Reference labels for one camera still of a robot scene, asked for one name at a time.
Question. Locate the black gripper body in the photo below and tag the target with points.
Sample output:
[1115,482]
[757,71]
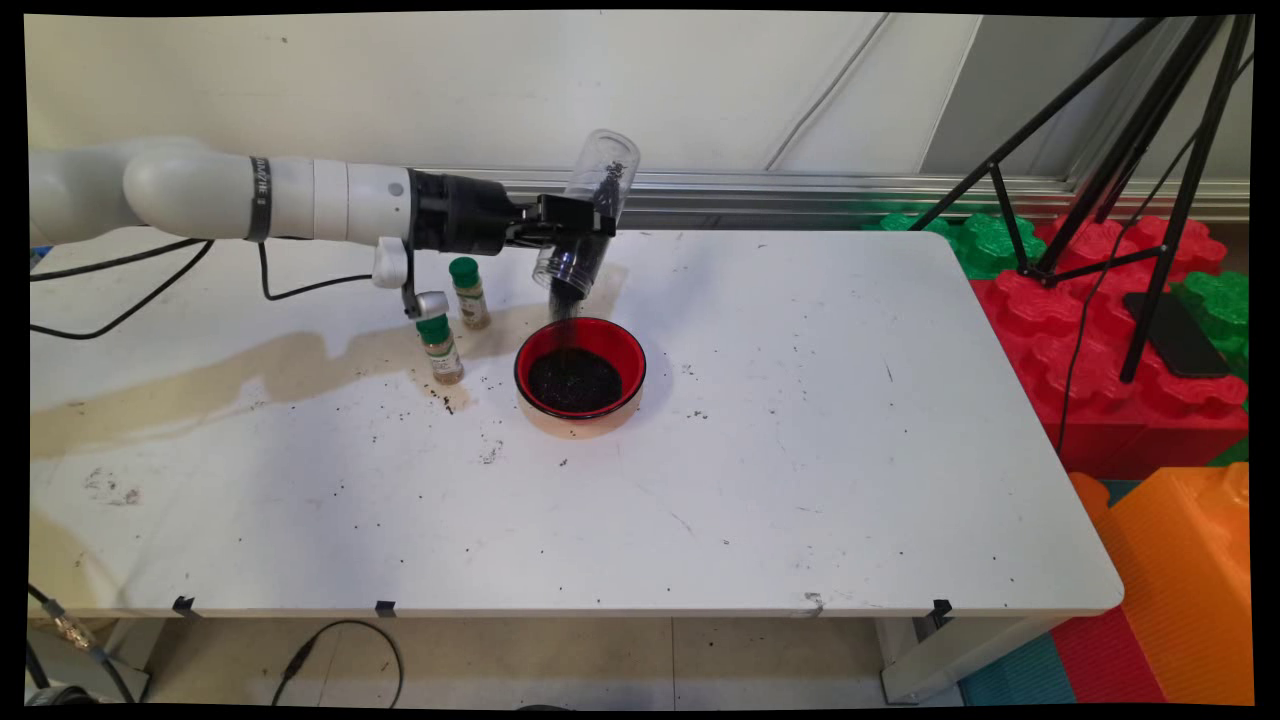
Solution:
[460,213]

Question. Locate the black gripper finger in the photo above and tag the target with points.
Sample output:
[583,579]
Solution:
[580,218]

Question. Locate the clear plastic jar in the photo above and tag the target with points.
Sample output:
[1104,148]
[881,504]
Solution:
[610,160]

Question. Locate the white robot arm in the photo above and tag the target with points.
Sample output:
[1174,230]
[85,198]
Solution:
[180,195]

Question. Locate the green capped spice bottle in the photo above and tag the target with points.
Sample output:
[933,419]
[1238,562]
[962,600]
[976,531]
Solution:
[472,300]
[445,360]

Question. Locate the red bowl with black seeds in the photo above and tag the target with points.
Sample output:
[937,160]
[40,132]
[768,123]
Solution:
[580,385]

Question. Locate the green foam building block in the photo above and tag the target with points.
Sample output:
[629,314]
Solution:
[985,245]
[1225,310]

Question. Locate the white table leg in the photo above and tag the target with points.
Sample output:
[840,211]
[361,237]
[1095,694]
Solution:
[940,660]

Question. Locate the red foam building block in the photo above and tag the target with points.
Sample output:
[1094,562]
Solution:
[1150,420]

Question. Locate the black tripod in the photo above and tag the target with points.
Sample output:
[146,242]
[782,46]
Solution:
[1186,200]

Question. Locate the black flat phone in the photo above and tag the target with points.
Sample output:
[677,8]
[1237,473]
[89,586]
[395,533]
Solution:
[1190,350]

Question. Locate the teal floor mat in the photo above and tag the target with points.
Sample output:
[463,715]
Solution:
[1010,675]

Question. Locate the red floor mat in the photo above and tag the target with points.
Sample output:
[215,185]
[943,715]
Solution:
[1105,660]

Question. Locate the orange foam building block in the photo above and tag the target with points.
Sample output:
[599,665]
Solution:
[1180,580]

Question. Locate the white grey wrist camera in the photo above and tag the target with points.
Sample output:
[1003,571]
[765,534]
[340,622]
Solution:
[430,305]

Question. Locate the aluminium wall rail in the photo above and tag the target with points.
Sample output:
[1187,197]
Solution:
[750,185]

